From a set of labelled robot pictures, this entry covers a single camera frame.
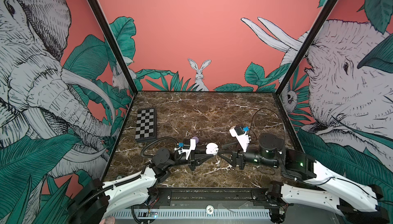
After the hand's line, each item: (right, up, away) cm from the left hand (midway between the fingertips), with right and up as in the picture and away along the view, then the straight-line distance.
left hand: (212, 153), depth 61 cm
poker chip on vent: (0, -29, +9) cm, 31 cm away
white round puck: (0, +2, -1) cm, 3 cm away
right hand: (+3, +2, -5) cm, 6 cm away
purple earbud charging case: (-8, -1, +33) cm, 34 cm away
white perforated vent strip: (-8, -32, +9) cm, 34 cm away
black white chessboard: (-41, +7, +36) cm, 55 cm away
